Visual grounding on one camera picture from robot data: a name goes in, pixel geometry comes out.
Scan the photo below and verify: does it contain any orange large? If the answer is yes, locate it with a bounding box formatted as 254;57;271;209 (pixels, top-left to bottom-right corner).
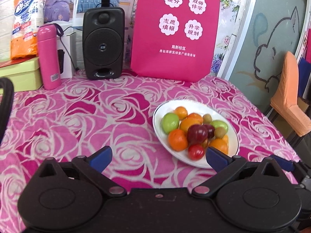
209;138;229;155

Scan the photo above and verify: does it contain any small yellow orange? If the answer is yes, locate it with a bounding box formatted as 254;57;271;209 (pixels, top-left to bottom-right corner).
222;135;229;145
173;106;188;120

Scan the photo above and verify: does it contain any red green tomato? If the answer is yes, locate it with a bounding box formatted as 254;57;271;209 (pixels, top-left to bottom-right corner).
201;139;209;149

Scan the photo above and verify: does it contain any tan longan back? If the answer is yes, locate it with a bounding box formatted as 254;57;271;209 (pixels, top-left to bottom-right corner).
214;127;227;139

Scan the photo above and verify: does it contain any tan longan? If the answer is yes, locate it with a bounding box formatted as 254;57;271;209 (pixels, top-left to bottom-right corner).
202;114;212;124
214;127;227;139

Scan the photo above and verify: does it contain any dark plum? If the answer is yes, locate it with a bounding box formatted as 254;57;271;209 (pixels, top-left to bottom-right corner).
187;124;208;145
204;124;215;139

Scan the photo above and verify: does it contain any green apple fruit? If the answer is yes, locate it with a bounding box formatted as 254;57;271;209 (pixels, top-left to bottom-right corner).
161;113;180;135
210;120;228;133

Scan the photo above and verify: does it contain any tan longan front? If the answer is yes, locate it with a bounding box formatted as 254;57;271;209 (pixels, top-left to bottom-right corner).
202;114;212;124

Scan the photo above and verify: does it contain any orange front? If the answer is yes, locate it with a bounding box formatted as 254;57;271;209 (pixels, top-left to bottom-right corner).
168;129;188;151

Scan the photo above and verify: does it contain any pink rose tablecloth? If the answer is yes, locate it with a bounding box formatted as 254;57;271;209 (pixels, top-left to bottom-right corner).
1;70;299;232

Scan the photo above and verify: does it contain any white ceramic plate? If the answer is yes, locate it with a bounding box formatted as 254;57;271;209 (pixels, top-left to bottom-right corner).
152;99;240;169

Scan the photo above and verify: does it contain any orange covered chair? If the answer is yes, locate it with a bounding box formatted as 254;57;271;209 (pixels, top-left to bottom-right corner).
270;51;310;137

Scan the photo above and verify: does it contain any green shoe box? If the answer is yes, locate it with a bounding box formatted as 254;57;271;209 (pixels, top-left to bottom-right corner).
1;57;43;92

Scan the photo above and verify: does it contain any white box behind thermos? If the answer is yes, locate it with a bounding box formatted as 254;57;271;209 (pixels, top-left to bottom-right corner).
56;27;78;79

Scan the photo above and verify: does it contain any pink thermos bottle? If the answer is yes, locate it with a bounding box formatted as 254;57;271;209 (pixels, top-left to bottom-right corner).
38;24;61;90

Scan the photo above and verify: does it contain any black speaker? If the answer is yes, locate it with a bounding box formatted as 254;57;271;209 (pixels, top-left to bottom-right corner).
82;0;125;81

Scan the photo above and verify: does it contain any magenta fabric bag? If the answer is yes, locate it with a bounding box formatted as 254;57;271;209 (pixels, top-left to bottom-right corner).
131;0;220;82

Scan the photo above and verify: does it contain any orange paper cup package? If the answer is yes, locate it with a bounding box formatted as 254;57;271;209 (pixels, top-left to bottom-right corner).
10;0;46;59

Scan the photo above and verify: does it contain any black strap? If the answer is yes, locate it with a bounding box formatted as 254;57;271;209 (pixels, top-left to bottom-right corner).
0;77;15;146

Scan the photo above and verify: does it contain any black speaker cable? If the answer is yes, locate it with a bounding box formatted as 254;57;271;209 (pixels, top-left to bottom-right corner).
54;23;80;71

